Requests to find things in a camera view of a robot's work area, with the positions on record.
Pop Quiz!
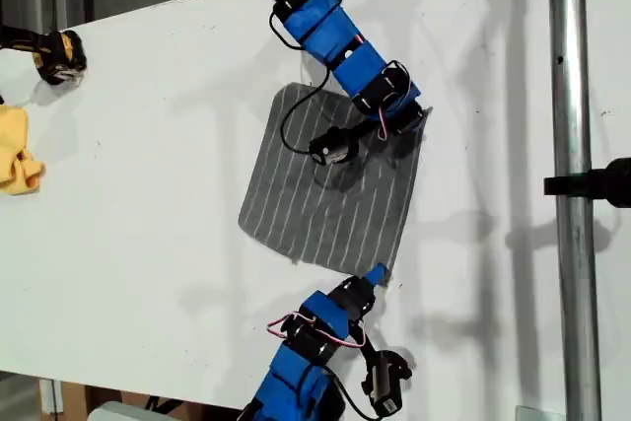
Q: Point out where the black yellow power tool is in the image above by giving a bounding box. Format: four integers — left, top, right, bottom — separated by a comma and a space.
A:
0, 25, 89, 88

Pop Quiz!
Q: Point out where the white table leg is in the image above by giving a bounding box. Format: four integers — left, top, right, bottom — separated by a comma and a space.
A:
37, 378, 65, 415

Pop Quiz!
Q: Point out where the brown cardboard box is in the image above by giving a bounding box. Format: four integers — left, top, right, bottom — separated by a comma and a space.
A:
58, 381, 243, 421

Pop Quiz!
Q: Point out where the black camera stalk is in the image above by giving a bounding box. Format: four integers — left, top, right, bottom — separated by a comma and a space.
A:
352, 321, 395, 368
352, 114, 391, 144

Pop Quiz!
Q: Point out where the black clamp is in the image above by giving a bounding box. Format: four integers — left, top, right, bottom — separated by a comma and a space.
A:
542, 157, 631, 210

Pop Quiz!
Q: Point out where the black camera cable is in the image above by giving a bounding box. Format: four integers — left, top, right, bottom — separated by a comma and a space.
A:
268, 9, 332, 154
324, 366, 384, 420

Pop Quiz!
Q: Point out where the steel post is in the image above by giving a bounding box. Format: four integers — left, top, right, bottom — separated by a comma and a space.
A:
545, 0, 603, 421

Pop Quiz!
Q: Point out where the black arm camera box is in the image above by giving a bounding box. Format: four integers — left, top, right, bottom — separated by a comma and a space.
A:
362, 349, 414, 418
308, 125, 362, 167

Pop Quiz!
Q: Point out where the yellow cloth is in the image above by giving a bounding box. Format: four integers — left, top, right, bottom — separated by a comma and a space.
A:
0, 104, 47, 196

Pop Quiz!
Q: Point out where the white plastic box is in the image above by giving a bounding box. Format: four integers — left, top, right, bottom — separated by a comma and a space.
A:
87, 399, 155, 421

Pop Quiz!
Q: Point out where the grey white-striped towel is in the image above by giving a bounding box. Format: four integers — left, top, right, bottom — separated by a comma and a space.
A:
238, 81, 434, 289

